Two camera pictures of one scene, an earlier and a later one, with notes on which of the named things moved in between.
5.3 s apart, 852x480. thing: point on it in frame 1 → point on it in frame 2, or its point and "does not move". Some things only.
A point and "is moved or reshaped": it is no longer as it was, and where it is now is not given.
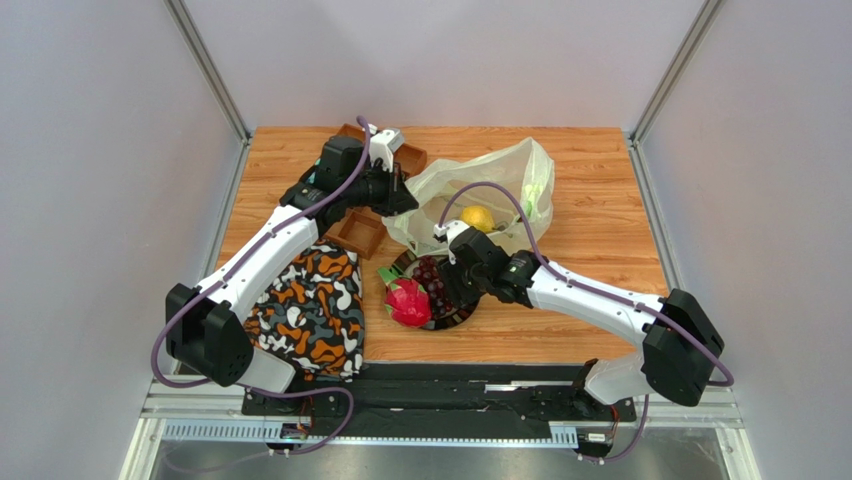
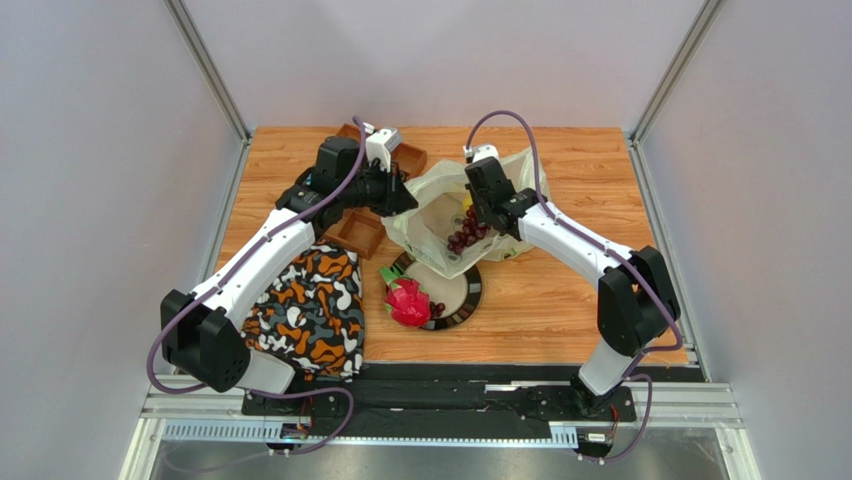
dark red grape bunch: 427,273 is moved or reshaped
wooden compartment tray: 360,233 does not move
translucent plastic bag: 514,182 does not move
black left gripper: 397,198 does not move
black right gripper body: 456,285 → 500,217
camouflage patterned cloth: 313,314 does not move
